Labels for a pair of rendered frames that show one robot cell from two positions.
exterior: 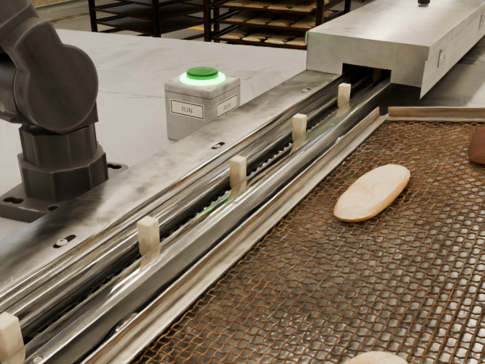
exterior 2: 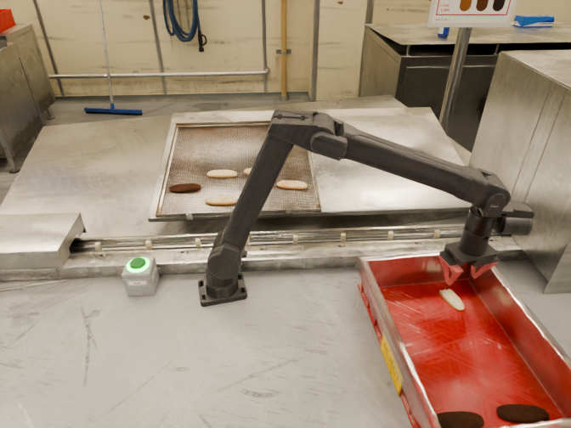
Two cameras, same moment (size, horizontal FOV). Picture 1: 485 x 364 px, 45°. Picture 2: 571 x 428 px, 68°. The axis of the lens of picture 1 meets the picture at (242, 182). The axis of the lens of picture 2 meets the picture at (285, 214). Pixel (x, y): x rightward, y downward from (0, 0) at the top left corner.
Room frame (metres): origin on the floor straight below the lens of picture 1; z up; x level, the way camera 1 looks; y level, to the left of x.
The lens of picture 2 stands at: (0.85, 0.94, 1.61)
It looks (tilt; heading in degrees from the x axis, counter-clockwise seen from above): 34 degrees down; 236
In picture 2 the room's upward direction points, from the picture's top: straight up
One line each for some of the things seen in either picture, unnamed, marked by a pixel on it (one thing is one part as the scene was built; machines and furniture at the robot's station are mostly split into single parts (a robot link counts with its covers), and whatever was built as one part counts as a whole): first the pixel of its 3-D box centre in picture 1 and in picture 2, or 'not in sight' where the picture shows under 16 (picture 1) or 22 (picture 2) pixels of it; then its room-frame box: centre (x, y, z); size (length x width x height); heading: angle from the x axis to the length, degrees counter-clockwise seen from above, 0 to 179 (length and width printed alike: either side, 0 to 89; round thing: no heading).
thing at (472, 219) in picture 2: not in sight; (483, 221); (0.07, 0.55, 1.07); 0.07 x 0.06 x 0.07; 142
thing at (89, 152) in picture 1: (62, 160); (221, 279); (0.54, 0.18, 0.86); 0.12 x 0.09 x 0.08; 161
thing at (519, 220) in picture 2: not in sight; (502, 208); (0.04, 0.57, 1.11); 0.11 x 0.09 x 0.12; 142
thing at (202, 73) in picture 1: (202, 76); (138, 264); (0.71, 0.05, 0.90); 0.04 x 0.04 x 0.02
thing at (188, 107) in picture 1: (205, 120); (142, 279); (0.71, 0.05, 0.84); 0.08 x 0.08 x 0.11; 59
